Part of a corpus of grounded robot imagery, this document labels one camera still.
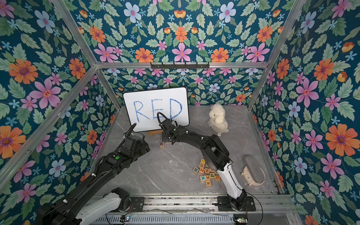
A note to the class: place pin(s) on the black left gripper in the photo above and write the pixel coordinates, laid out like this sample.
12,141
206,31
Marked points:
144,146

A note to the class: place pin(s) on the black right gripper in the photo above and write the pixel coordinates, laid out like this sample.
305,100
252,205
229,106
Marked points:
167,127

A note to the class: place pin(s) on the wooden block letter R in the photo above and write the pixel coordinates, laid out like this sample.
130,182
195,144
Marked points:
162,145

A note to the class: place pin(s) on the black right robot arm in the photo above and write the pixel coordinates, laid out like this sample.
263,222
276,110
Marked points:
215,154

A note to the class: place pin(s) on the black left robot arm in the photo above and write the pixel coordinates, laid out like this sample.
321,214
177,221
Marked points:
73,208

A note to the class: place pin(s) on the whiteboard with word RED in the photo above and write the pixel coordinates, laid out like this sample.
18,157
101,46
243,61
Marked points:
145,108

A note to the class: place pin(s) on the wooden block letter K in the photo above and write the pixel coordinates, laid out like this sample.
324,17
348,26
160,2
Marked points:
208,184

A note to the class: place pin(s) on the wooden whiteboard stand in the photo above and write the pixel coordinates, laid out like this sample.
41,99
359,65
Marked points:
154,132

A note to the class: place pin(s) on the white plush dog toy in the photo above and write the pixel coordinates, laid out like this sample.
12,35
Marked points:
217,121

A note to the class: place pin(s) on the wooden block orange U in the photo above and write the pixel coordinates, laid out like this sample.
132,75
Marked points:
217,178

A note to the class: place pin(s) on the grey whiteboard eraser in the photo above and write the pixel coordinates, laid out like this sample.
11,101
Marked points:
252,173

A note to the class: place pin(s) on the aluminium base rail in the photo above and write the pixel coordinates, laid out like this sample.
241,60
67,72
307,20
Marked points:
190,209

